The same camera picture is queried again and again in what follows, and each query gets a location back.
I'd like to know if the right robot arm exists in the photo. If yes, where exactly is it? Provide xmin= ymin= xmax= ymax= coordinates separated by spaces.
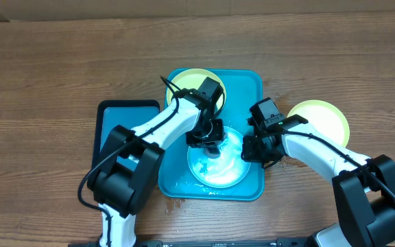
xmin=241 ymin=115 xmax=395 ymax=246

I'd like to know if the large teal serving tray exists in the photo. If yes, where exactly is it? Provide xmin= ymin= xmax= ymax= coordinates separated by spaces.
xmin=158 ymin=69 xmax=265 ymax=201

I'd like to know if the light blue rimmed plate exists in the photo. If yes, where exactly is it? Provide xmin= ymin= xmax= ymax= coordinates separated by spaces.
xmin=187 ymin=126 xmax=251 ymax=189

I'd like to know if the dark grey sponge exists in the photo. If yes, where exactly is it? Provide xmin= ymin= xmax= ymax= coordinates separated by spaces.
xmin=205 ymin=148 xmax=221 ymax=158

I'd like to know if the yellow-green rimmed plate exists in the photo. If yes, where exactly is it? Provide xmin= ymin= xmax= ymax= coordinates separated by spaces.
xmin=288 ymin=99 xmax=350 ymax=148
xmin=161 ymin=69 xmax=226 ymax=121

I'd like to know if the small black-rimmed teal tray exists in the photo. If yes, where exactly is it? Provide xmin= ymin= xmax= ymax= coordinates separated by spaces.
xmin=91 ymin=99 xmax=160 ymax=167

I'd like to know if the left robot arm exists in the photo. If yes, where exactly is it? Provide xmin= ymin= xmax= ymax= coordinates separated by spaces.
xmin=80 ymin=89 xmax=225 ymax=246

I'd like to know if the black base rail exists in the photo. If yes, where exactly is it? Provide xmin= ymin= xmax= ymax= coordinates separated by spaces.
xmin=67 ymin=236 xmax=322 ymax=247

